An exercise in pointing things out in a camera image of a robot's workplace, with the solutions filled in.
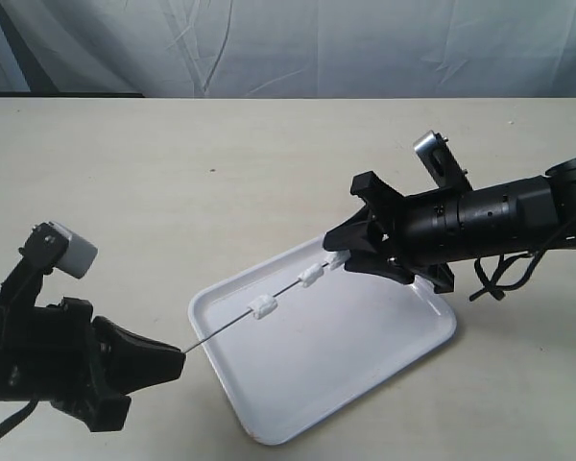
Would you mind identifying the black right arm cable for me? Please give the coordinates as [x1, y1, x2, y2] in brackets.
[468, 191, 576, 303]

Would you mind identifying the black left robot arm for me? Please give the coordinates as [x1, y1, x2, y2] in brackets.
[0, 261, 185, 432]

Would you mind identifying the white foam piece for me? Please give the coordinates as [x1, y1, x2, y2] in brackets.
[298, 263, 324, 288]
[249, 294, 277, 320]
[324, 251, 350, 271]

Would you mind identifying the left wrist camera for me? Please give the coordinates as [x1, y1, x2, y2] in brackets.
[20, 221, 98, 279]

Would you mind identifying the thin metal skewer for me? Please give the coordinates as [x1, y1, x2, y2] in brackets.
[182, 263, 328, 354]

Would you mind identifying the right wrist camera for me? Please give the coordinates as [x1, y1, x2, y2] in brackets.
[413, 131, 472, 192]

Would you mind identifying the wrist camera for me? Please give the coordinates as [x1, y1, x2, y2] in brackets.
[413, 131, 472, 192]
[20, 221, 98, 279]

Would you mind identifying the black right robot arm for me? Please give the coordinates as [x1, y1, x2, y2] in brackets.
[323, 158, 576, 301]

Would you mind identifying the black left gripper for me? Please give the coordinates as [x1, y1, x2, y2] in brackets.
[9, 298, 184, 432]

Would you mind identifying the white plastic tray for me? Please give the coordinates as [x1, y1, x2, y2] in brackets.
[188, 239, 457, 446]

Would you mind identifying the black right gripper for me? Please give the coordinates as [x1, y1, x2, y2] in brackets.
[322, 171, 457, 294]

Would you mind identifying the grey backdrop cloth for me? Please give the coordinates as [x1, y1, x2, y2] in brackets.
[0, 1, 576, 99]

